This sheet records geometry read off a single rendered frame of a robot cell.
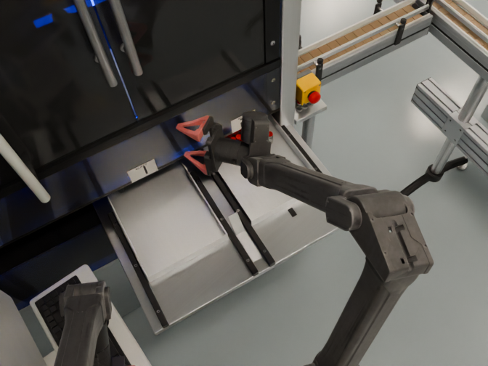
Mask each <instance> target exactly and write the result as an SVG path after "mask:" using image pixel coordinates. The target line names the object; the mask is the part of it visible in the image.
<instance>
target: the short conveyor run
mask: <svg viewBox="0 0 488 366"><path fill-rule="evenodd" d="M382 1H383V0H377V2H378V3H377V4H376V5H375V9H374V13H373V15H372V16H370V17H367V18H365V19H363V20H361V21H359V22H358V23H355V24H353V25H350V26H349V27H347V28H344V29H342V30H340V31H338V32H336V33H333V34H331V35H329V36H327V37H325V38H322V39H320V40H319V41H316V42H314V43H313V44H310V45H308V46H305V47H304V48H303V47H302V46H301V35H299V47H298V70H297V74H299V73H301V72H304V71H305V70H308V69H310V71H311V72H312V73H313V74H314V75H315V76H316V77H317V78H318V79H319V80H320V81H321V86H324V85H326V84H328V83H330V82H332V81H334V80H336V79H338V78H340V77H342V76H344V75H346V74H348V73H350V72H352V71H354V70H356V69H358V68H360V67H362V66H364V65H366V64H368V63H370V62H372V61H374V60H376V59H378V58H380V57H382V56H384V55H386V54H388V53H390V52H393V51H395V50H397V49H399V48H401V47H403V46H405V45H407V44H409V43H411V42H413V41H415V40H417V39H419V38H421V37H423V36H425V35H428V31H429V28H430V26H431V23H432V20H433V15H431V14H430V13H427V12H426V10H427V9H428V8H429V4H427V5H425V6H423V7H420V6H419V5H418V4H416V3H415V1H416V0H404V1H401V2H399V3H398V4H395V5H394V6H391V7H389V8H387V9H385V10H383V9H381V5H382V3H381V2H382Z"/></svg>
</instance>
